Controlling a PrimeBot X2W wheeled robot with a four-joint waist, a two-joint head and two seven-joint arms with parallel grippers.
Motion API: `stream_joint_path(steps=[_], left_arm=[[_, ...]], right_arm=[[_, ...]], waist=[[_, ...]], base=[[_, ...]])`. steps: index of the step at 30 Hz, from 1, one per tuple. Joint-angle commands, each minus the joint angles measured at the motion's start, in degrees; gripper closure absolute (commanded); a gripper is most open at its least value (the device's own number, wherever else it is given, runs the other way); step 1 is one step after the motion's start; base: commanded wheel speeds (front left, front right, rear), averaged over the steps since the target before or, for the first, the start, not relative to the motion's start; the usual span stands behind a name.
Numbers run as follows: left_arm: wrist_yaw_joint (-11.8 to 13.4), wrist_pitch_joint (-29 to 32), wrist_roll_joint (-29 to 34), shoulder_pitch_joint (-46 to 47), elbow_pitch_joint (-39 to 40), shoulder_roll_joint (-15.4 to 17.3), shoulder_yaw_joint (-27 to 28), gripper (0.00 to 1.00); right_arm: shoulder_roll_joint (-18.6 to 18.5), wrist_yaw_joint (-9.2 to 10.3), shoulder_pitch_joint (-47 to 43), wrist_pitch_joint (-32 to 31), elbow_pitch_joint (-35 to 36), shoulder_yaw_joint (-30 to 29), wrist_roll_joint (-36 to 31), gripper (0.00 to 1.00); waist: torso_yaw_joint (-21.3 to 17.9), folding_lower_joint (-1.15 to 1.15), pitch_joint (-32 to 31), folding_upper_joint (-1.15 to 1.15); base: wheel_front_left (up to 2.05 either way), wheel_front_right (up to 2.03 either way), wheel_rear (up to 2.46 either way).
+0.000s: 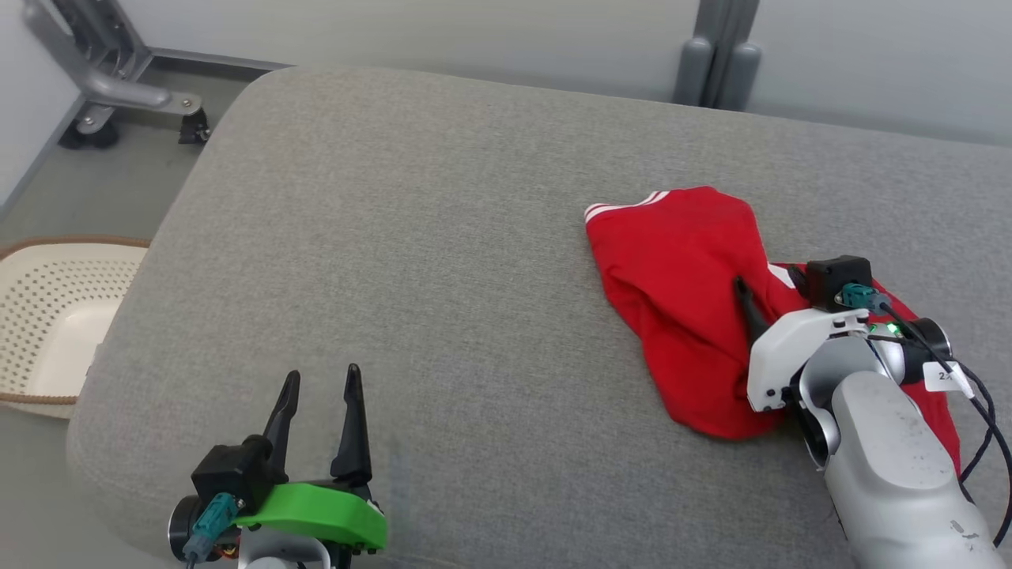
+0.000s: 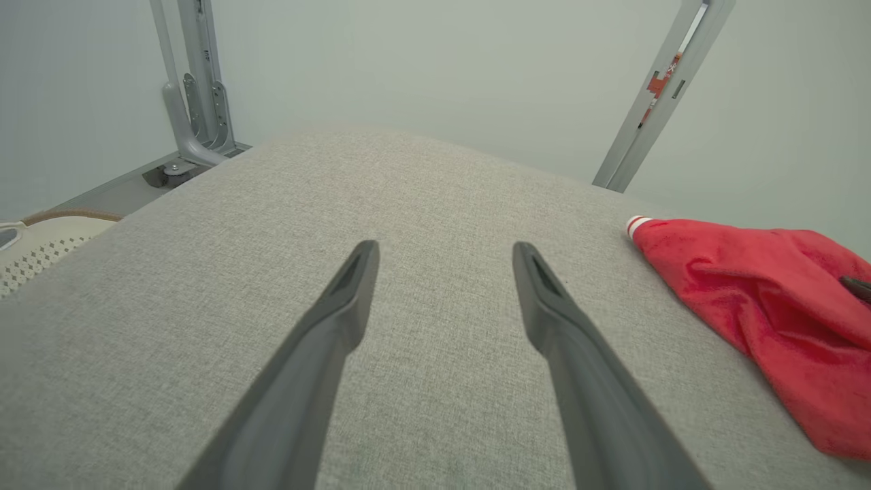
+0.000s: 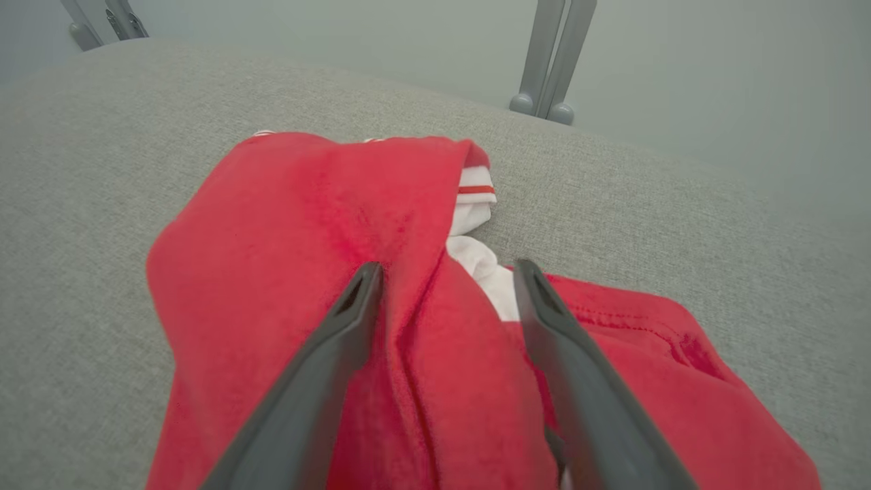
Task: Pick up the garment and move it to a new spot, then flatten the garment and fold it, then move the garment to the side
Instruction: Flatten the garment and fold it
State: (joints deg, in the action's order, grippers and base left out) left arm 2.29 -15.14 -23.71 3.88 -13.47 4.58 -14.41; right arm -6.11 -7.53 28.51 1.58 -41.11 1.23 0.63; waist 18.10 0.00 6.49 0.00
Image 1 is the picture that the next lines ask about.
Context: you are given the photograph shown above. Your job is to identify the right cable with teal plug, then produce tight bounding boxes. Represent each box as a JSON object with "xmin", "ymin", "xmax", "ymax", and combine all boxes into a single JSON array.
[{"xmin": 836, "ymin": 283, "xmax": 1012, "ymax": 548}]

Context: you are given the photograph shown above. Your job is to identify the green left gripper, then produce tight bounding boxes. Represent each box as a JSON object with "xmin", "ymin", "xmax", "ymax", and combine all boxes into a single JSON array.
[{"xmin": 237, "ymin": 364, "xmax": 388, "ymax": 554}]

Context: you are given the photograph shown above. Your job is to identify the grey metal wheeled stand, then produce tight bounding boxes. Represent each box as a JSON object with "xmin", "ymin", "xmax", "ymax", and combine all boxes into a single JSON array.
[{"xmin": 22, "ymin": 0, "xmax": 213, "ymax": 151}]

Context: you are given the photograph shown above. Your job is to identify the red shorts with white stripe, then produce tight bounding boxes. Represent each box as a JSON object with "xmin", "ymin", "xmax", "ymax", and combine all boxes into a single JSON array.
[{"xmin": 584, "ymin": 186, "xmax": 962, "ymax": 475}]

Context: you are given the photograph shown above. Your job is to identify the grey double partition post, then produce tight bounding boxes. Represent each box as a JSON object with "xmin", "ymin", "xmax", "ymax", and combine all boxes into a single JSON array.
[{"xmin": 672, "ymin": 0, "xmax": 764, "ymax": 112}]

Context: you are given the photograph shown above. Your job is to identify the cable with teal plug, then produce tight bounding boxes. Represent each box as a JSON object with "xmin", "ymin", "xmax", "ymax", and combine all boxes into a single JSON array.
[
  {"xmin": 836, "ymin": 283, "xmax": 1012, "ymax": 548},
  {"xmin": 182, "ymin": 493, "xmax": 240, "ymax": 568}
]

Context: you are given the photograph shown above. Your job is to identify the left cable with teal plug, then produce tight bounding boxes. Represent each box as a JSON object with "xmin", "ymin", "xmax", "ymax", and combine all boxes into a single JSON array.
[{"xmin": 182, "ymin": 493, "xmax": 240, "ymax": 568}]

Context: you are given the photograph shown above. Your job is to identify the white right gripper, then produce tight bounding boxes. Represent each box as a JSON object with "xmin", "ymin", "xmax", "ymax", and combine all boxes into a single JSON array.
[{"xmin": 734, "ymin": 277, "xmax": 870, "ymax": 413}]

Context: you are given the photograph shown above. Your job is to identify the cream perforated laundry basket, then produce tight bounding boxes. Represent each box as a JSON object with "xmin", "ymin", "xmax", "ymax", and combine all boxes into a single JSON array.
[{"xmin": 0, "ymin": 236, "xmax": 151, "ymax": 420}]

